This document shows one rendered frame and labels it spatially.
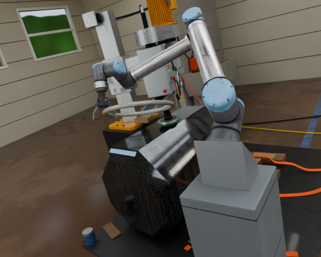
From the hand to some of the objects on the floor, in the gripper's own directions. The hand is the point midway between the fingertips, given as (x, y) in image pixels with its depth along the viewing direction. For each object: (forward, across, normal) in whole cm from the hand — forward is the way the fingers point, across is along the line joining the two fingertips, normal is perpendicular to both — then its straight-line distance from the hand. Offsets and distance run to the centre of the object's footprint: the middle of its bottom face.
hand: (105, 120), depth 177 cm
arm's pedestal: (+123, +76, -16) cm, 146 cm away
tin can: (+104, -24, +91) cm, 140 cm away
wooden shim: (+98, -4, +94) cm, 136 cm away
